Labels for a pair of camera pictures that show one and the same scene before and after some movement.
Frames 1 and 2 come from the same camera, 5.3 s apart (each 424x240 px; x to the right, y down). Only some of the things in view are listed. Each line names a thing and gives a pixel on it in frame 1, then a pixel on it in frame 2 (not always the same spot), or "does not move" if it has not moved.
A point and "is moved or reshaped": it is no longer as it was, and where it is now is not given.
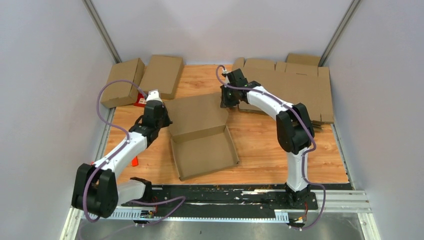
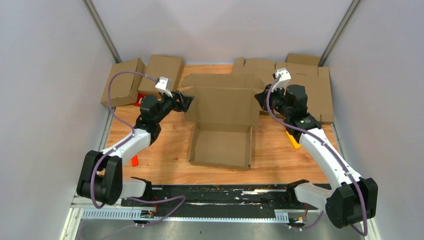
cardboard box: [201, 142] is moved or reshaped
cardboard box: [118, 93] does not move
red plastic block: [141, 101] does not move
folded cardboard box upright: [163, 73] does not move
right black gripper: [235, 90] to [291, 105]
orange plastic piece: [134, 161] does not move
